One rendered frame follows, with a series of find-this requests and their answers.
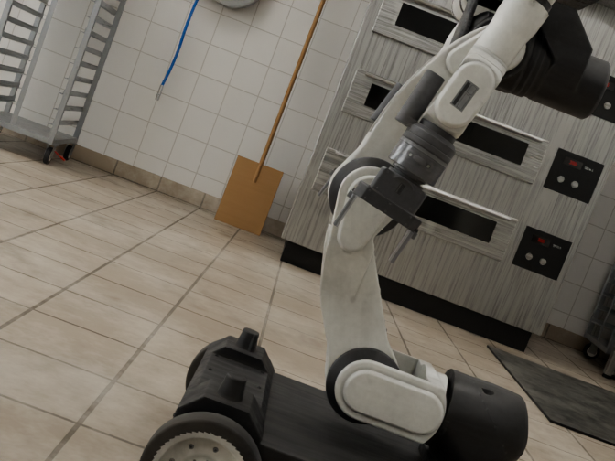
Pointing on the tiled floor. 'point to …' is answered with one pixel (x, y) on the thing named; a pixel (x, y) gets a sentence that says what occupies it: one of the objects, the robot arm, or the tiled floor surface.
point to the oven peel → (257, 174)
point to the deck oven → (468, 183)
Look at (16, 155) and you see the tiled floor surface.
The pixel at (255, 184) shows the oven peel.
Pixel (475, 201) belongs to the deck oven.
